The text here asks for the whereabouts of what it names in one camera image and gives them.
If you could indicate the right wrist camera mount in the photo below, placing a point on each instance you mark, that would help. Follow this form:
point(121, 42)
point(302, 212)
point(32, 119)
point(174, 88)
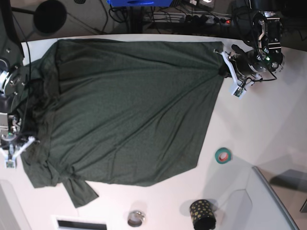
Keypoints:
point(12, 151)

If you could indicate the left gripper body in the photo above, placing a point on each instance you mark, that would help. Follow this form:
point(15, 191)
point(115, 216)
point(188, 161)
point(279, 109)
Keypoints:
point(243, 62)

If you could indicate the blue plastic box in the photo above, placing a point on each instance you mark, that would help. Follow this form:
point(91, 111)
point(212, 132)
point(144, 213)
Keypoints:
point(141, 3)

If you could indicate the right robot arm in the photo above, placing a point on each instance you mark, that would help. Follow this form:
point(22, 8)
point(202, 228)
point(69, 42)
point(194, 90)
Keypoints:
point(13, 81)

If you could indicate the white power strip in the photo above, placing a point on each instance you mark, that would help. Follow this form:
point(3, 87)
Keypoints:
point(205, 19)

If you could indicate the white slotted tray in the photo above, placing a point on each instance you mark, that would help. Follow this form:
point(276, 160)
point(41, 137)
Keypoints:
point(78, 223)

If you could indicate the dark green t-shirt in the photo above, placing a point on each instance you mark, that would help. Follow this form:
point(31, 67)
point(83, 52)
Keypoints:
point(131, 113)

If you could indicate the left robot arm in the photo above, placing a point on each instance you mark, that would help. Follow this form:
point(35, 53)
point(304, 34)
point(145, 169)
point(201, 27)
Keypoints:
point(260, 28)

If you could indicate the black gold-dotted cup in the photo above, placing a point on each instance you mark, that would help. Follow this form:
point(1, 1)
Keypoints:
point(202, 215)

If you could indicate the silver tape roll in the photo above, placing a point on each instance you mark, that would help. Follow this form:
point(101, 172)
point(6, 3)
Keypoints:
point(135, 218)

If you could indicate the green tape roll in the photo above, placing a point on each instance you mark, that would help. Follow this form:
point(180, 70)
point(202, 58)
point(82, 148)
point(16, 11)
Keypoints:
point(223, 155)

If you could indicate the round black stand base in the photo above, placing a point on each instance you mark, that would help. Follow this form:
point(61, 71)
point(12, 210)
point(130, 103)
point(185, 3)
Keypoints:
point(50, 16)

